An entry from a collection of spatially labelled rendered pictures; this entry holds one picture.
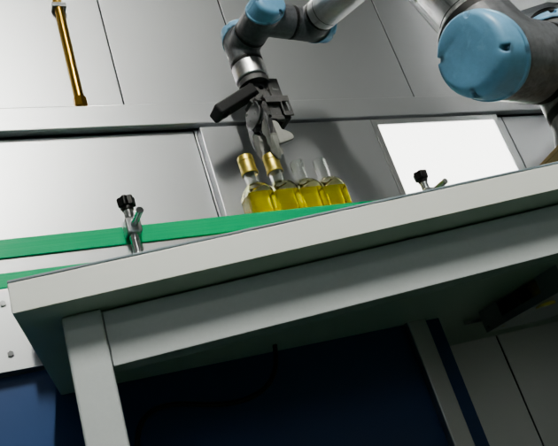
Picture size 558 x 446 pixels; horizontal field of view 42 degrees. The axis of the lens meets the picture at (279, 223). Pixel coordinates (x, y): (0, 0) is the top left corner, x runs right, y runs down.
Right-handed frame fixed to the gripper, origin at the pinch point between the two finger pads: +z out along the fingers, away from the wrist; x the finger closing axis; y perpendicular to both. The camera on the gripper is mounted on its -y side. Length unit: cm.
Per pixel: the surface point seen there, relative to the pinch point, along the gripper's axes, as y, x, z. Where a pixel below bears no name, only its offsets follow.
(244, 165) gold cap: -7.2, -1.1, 1.9
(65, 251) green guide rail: -48, -13, 22
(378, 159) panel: 36.5, 11.4, -4.6
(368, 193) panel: 29.6, 11.5, 4.5
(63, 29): -33, 13, -45
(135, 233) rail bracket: -37.3, -15.5, 21.2
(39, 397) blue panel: -55, -13, 44
